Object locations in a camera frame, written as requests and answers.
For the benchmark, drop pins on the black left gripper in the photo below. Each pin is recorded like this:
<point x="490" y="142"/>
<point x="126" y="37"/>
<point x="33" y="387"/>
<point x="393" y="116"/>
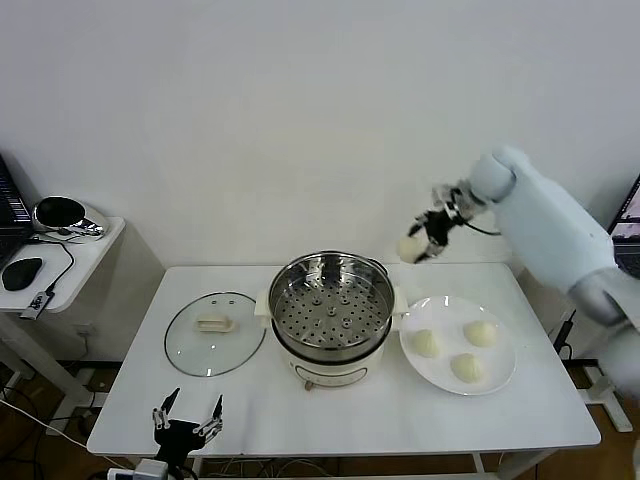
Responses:
<point x="175" y="436"/>

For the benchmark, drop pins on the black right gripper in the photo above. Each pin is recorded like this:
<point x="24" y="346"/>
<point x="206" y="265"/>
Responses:
<point x="440" y="227"/>

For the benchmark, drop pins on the white steamed baozi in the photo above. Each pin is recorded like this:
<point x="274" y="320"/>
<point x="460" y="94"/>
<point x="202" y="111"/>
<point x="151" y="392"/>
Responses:
<point x="426" y="344"/>
<point x="467" y="369"/>
<point x="481" y="334"/>
<point x="409" y="250"/>

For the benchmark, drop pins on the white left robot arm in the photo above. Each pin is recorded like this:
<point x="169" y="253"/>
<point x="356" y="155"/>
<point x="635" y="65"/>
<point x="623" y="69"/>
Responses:
<point x="120" y="474"/>

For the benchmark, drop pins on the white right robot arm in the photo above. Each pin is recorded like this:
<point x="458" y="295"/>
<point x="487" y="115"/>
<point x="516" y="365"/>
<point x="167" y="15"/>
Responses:
<point x="545" y="225"/>

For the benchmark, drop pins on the perforated steel steamer basket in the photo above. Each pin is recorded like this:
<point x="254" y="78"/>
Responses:
<point x="292" y="300"/>

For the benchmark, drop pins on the white round plate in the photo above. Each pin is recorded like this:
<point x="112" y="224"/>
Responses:
<point x="440" y="375"/>

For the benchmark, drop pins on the white electric cooker pot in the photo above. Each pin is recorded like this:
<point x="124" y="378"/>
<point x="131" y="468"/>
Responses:
<point x="330" y="372"/>

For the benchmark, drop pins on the small grey usb hub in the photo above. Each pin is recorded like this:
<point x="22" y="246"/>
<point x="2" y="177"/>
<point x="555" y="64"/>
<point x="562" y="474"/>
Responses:
<point x="36" y="306"/>

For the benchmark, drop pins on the white side table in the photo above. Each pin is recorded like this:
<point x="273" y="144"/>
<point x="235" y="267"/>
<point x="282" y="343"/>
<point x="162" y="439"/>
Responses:
<point x="607" y="400"/>
<point x="107" y="245"/>

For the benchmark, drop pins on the black open laptop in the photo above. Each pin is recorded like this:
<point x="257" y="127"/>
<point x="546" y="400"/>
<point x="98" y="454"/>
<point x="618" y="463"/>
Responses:
<point x="630" y="250"/>
<point x="10" y="215"/>

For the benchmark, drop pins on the black computer mouse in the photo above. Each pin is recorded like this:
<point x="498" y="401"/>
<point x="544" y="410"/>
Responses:
<point x="22" y="273"/>

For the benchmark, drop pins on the shiny chrome rounded device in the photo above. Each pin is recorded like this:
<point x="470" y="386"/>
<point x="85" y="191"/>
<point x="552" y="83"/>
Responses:
<point x="57" y="212"/>

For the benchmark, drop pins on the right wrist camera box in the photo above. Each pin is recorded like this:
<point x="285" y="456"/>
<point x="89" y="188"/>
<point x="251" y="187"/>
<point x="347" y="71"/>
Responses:
<point x="446" y="195"/>

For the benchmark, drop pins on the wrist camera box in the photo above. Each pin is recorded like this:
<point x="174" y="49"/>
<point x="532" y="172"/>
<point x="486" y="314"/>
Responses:
<point x="446" y="195"/>
<point x="151" y="470"/>

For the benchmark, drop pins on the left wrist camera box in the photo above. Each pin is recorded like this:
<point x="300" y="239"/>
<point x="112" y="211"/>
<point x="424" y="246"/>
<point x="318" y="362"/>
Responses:
<point x="151" y="470"/>

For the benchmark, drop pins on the white work table frame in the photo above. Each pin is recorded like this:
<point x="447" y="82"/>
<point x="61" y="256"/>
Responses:
<point x="477" y="462"/>

